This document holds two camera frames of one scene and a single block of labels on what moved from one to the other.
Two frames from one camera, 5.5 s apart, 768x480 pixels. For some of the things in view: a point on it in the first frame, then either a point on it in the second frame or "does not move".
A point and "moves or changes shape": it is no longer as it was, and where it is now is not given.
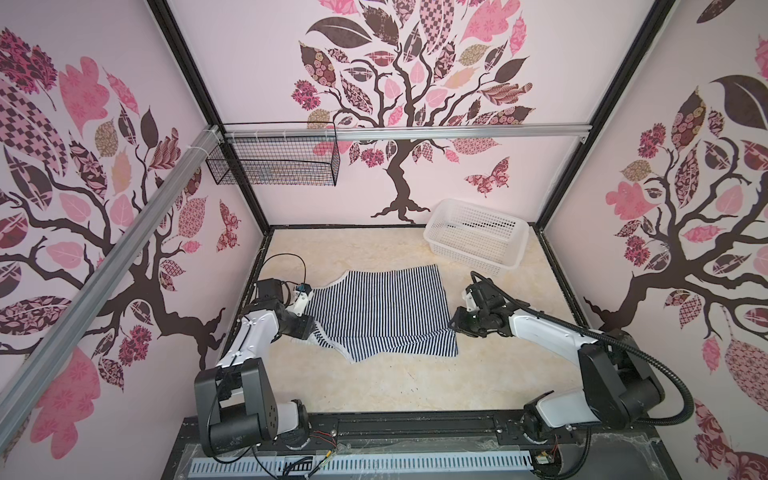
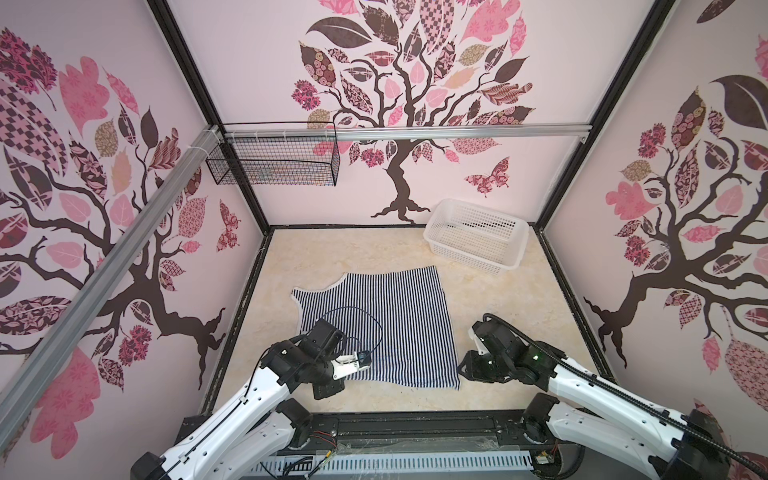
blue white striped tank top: (384, 312) moves or changes shape
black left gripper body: (294, 325) to (323, 385)
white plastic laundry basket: (474, 237) does not move
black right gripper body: (471, 322) to (483, 366)
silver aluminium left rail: (23, 390) does not move
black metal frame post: (175, 32) does not move
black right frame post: (652, 23) does not move
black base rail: (423, 431) does not move
